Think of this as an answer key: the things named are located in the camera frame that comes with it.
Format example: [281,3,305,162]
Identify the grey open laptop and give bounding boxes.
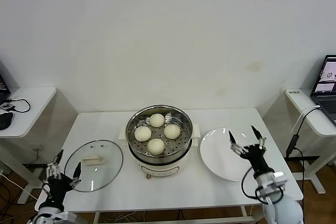
[310,55,336,126]

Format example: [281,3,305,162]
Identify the thin black looped cable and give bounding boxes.
[5,98,32,114]

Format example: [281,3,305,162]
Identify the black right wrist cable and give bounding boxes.
[240,167,271,205]

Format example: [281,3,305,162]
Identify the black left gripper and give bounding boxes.
[43,150,82,209]

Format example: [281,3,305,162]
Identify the white electric cooker pot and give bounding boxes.
[128,137,199,180]

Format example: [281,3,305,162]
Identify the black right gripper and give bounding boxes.
[228,125,274,176]

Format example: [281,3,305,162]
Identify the white side table with mouse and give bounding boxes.
[0,87,58,204]

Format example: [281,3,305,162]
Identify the black computer mouse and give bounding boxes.
[0,112,14,131]

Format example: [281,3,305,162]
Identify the large white table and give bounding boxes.
[35,107,305,224]

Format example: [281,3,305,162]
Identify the white side table with label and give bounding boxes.
[285,88,336,195]

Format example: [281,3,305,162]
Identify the perforated steel steamer basket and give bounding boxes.
[118,104,201,162]

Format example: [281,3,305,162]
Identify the black open laptop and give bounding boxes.
[0,60,12,105]

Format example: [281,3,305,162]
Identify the white steamed baozi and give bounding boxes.
[147,138,165,156]
[150,113,165,127]
[163,124,181,140]
[134,126,152,142]

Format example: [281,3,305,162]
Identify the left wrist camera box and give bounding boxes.
[61,211,78,222]

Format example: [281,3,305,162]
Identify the round glass pot lid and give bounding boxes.
[64,139,124,193]

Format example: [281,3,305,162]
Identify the round white plate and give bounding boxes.
[199,128,263,182]

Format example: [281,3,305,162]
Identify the flat white cable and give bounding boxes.
[290,105,321,135]

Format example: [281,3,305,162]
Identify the white floor cable bundle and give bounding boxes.
[104,213,144,223]

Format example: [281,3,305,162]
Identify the black cable with adapter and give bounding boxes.
[285,107,321,224]

